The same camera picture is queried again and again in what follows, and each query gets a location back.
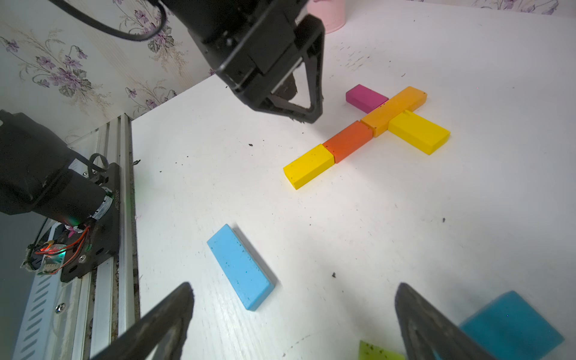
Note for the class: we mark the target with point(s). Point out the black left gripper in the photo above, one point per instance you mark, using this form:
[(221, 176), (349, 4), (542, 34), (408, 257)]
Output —
[(253, 45)]

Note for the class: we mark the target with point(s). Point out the magenta wooden block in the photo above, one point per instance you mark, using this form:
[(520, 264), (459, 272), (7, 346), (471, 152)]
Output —
[(365, 99)]

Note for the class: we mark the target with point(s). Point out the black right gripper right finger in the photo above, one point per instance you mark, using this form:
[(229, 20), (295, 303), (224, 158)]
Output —
[(427, 333)]

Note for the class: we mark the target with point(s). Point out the yellow block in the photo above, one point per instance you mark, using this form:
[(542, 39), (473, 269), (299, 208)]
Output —
[(419, 132), (309, 166)]

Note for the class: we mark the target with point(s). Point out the orange wooden block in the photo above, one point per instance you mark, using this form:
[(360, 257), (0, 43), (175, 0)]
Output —
[(348, 140)]

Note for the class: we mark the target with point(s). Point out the orange-yellow wooden block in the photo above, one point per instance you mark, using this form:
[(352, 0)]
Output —
[(408, 99)]

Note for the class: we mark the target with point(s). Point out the pink metal pen bucket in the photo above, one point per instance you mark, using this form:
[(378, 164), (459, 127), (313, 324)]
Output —
[(332, 13)]

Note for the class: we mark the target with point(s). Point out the aluminium front rail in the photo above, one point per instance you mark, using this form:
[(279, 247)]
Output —
[(79, 319)]

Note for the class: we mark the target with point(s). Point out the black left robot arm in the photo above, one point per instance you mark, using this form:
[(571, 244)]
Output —
[(34, 160)]

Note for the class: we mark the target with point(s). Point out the light blue wooden block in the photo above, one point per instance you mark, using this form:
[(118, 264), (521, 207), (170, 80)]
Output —
[(250, 282)]

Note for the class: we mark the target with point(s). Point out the green wooden block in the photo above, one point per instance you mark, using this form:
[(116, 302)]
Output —
[(368, 351)]

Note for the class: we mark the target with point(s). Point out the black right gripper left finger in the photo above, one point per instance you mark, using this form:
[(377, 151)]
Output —
[(160, 334)]

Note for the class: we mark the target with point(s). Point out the teal wooden block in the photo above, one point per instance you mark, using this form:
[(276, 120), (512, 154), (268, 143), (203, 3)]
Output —
[(510, 328)]

